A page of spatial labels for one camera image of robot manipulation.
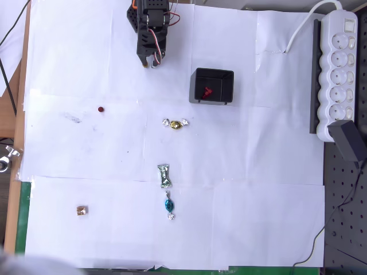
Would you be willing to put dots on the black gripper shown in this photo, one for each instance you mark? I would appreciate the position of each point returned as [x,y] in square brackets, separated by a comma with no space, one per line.
[147,53]

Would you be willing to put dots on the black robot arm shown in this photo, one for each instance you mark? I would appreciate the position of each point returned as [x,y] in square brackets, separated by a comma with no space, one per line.
[152,11]

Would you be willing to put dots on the black square bin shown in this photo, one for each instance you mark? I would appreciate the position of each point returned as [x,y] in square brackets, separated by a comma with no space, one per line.
[228,86]

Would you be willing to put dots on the gold wrapped candy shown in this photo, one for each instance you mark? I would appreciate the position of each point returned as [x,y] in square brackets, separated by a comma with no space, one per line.
[176,125]

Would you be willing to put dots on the white paper sheet cover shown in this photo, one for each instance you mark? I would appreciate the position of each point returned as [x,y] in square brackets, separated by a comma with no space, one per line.
[172,157]

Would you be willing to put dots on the green foil candy packet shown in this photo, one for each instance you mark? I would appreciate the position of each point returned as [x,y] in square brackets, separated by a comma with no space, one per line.
[164,176]

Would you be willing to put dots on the blue wrapped candy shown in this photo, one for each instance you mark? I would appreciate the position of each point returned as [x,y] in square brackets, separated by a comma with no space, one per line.
[169,205]

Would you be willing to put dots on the brown wrapped caramel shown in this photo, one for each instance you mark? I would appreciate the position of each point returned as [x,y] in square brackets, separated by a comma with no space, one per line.
[82,211]

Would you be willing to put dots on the metal clamp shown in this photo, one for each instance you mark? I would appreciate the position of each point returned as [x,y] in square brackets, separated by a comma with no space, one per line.
[7,159]

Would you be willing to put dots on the white power strip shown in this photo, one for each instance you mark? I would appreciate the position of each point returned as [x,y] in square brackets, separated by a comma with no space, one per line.
[338,71]

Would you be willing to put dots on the green cutting mat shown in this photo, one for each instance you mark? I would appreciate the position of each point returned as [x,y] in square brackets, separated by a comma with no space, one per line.
[23,217]

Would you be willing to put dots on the black power adapter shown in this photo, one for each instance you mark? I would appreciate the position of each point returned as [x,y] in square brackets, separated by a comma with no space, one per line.
[345,140]

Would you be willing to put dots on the blurred grey object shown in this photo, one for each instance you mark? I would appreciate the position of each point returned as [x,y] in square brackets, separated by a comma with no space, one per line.
[28,263]

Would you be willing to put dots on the black pegboard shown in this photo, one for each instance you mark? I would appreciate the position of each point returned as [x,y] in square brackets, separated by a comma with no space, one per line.
[347,229]

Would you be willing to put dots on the black shelf rail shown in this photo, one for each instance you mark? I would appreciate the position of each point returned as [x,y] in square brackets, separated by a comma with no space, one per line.
[315,86]

